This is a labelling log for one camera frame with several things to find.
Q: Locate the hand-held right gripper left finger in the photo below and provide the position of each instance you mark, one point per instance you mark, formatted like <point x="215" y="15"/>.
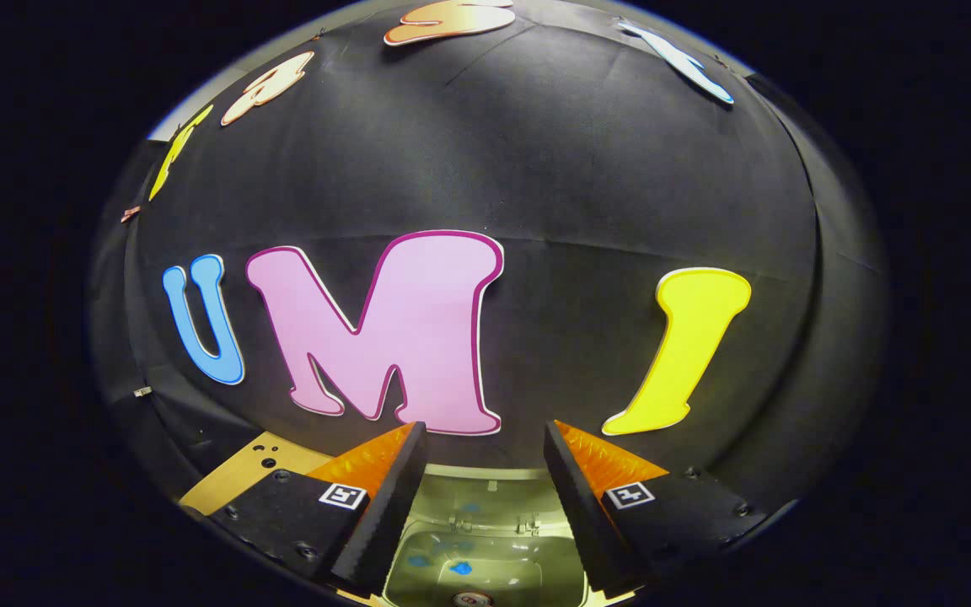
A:
<point x="388" y="506"/>

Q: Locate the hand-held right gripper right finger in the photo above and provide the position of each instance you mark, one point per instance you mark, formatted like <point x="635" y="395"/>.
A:
<point x="582" y="514"/>

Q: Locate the pale green desktop garbage bin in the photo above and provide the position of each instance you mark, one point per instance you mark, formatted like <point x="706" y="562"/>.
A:
<point x="502" y="506"/>

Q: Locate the blue paper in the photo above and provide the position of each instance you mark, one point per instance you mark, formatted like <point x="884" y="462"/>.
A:
<point x="460" y="568"/>

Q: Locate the red pop can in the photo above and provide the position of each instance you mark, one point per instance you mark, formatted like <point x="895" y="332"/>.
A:
<point x="473" y="600"/>

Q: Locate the black backdrop cloth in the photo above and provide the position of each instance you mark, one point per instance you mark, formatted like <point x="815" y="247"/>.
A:
<point x="536" y="169"/>

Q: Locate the copper cloth clip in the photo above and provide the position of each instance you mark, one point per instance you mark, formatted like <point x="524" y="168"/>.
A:
<point x="131" y="214"/>

